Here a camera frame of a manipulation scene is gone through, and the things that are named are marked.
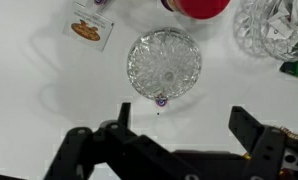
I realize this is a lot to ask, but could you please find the white sauce packet brown print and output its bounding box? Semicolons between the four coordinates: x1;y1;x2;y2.
62;1;116;53

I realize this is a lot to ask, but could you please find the crumpled white packet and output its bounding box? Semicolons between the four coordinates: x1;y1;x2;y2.
267;0;298;41

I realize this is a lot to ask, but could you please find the red capped purple bottle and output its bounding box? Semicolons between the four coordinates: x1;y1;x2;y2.
160;0;232;20

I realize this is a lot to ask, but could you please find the cut glass vessel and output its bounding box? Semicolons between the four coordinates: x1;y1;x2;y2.
233;0;298;63

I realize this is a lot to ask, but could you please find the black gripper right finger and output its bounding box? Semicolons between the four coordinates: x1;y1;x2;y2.
228;105;289;180

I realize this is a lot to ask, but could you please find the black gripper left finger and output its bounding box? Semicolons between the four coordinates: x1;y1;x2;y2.
43;101;207;180

